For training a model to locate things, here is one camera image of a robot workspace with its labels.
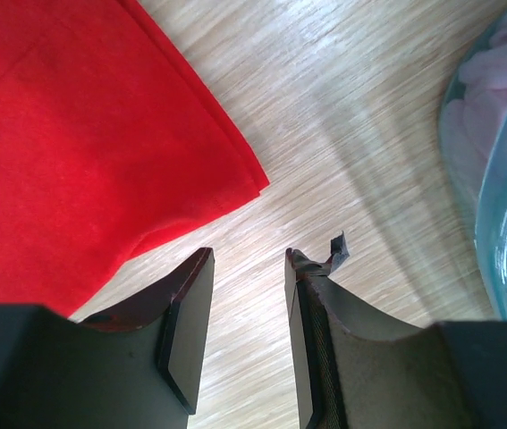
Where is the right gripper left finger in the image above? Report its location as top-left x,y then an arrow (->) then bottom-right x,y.
82,248 -> 215,414

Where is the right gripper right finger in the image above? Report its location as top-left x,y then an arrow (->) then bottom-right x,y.
284,235 -> 441,428

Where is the red t shirt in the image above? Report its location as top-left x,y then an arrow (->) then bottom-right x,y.
0,1 -> 268,316

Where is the teal plastic laundry basket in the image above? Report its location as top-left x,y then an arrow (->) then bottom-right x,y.
438,11 -> 507,320

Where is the light pink t shirt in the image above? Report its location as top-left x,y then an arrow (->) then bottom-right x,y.
449,8 -> 507,260

